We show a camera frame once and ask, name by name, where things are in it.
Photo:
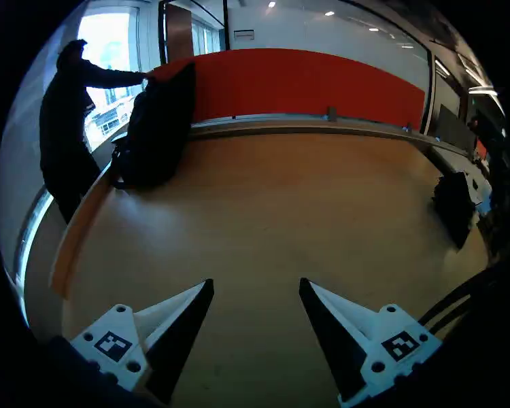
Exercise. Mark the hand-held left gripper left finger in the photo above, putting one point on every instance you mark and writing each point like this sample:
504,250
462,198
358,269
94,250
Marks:
123,327

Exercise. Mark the stack of black towels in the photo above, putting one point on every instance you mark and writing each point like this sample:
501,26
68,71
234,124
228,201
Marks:
452,204

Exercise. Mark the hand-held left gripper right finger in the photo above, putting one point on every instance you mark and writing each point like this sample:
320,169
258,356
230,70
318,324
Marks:
386,335

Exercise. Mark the red desk screen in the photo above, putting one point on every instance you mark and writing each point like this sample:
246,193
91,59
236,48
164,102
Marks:
301,80

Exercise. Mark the black backpack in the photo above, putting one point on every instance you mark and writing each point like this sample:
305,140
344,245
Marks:
157,127

